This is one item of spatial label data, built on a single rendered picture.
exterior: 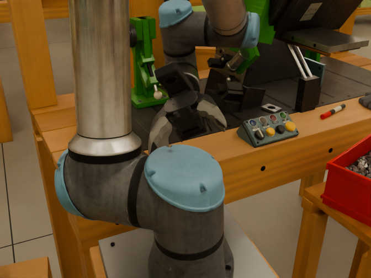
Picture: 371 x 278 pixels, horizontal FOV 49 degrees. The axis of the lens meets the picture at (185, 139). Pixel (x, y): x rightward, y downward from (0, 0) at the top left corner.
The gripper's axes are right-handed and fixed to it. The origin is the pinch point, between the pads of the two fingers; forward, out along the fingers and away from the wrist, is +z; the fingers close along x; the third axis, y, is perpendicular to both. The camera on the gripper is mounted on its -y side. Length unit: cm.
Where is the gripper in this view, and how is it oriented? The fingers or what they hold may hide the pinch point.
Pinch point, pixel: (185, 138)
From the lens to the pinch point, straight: 73.0
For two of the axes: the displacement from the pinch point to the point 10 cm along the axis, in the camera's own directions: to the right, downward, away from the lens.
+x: -9.2, 3.5, 2.1
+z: 0.6, 6.3, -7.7
